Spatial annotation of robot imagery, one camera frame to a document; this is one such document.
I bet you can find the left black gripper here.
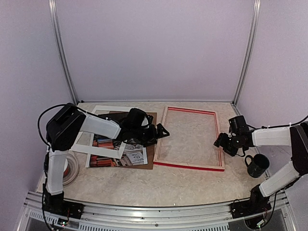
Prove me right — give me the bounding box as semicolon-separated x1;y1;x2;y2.
132;123;170;148

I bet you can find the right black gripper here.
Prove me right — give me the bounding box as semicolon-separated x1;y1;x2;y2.
214;132;244;156

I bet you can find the red wooden picture frame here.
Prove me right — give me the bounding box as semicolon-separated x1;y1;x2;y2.
154;106;225;172

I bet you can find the cat photo print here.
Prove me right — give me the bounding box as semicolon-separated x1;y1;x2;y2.
84;110;149;168

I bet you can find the white mat board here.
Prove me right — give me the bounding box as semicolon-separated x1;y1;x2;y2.
70;105;131;159

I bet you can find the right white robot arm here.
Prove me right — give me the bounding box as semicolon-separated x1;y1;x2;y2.
214;115;308;218

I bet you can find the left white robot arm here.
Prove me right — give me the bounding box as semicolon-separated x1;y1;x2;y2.
42;103;170;219

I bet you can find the dark green mug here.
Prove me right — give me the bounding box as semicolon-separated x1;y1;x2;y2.
244;154;270;178

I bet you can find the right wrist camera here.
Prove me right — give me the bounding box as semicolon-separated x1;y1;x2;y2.
229;115;249;135

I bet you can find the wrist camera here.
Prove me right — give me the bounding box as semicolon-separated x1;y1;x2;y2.
229;115;249;135
123;108;152;129

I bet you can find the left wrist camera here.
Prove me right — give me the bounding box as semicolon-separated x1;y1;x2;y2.
123;108;152;129

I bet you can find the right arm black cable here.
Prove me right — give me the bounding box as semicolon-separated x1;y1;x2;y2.
247;115;308;129

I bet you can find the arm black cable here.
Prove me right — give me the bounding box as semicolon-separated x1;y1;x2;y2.
37;103;68;145
247;115;308;129

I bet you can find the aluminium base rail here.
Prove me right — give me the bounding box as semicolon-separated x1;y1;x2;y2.
16;190;298;231

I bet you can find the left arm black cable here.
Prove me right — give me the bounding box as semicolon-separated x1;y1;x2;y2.
37;103;68;145

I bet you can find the right aluminium post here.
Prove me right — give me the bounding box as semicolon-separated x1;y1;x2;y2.
232;0;261;107

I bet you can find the aluminium post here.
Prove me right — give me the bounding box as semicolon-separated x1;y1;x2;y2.
48;0;78;105
232;0;261;107

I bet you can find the left aluminium post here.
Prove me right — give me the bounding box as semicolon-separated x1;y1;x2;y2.
48;0;78;105

